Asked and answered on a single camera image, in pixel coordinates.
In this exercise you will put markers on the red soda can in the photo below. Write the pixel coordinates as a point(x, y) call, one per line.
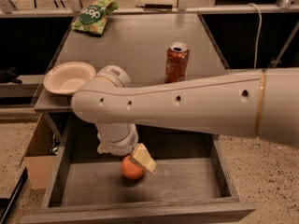
point(177, 57)

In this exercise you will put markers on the cardboard box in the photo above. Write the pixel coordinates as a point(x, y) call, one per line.
point(37, 157)

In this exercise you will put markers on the open grey top drawer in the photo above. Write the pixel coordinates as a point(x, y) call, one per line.
point(191, 184)

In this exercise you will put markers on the white paper bowl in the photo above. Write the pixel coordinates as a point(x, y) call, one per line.
point(67, 78)

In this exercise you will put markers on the orange round can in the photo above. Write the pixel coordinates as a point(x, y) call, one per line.
point(130, 170)

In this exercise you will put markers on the black object at left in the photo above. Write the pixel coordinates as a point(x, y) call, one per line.
point(9, 75)

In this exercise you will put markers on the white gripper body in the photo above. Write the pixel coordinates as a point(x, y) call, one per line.
point(120, 146)

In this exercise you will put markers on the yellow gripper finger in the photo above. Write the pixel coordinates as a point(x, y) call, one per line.
point(142, 158)

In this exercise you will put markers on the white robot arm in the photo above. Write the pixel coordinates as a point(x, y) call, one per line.
point(261, 104)

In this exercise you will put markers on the grey wooden cabinet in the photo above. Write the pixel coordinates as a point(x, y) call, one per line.
point(137, 44)

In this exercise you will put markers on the green chip bag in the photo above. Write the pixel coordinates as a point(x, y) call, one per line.
point(94, 19)

